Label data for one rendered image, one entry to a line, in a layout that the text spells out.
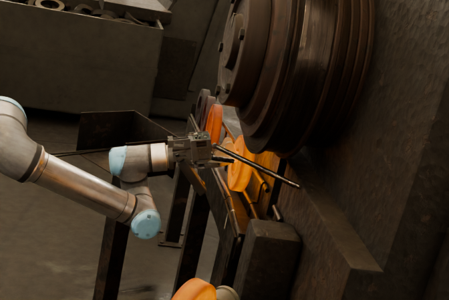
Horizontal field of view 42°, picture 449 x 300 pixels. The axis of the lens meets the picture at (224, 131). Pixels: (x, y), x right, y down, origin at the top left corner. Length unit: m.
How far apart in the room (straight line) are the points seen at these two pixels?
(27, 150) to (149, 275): 1.20
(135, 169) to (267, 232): 0.50
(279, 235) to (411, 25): 0.46
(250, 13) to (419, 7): 0.33
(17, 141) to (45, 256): 1.18
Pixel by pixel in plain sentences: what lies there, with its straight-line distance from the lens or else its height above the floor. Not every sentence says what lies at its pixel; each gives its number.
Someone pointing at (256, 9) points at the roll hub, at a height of 1.20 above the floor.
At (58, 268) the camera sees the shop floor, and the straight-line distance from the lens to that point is 2.41.
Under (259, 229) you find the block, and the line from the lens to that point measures 1.16.
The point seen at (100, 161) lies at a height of 0.60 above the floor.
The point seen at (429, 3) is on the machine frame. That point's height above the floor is 1.29.
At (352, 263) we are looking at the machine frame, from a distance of 0.98.
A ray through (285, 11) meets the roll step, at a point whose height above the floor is 1.21.
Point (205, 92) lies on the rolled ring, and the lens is 2.40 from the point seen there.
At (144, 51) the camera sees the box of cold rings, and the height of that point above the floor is 0.59.
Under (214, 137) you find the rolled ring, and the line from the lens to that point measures 2.01.
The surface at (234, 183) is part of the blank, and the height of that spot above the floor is 0.72.
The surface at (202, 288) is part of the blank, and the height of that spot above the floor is 0.78.
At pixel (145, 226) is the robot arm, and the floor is 0.62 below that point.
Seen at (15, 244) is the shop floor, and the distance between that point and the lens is 2.54.
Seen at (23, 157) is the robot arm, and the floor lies 0.78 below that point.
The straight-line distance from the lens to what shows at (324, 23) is 1.10.
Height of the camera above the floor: 1.31
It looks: 17 degrees down
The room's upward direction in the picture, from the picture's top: 12 degrees clockwise
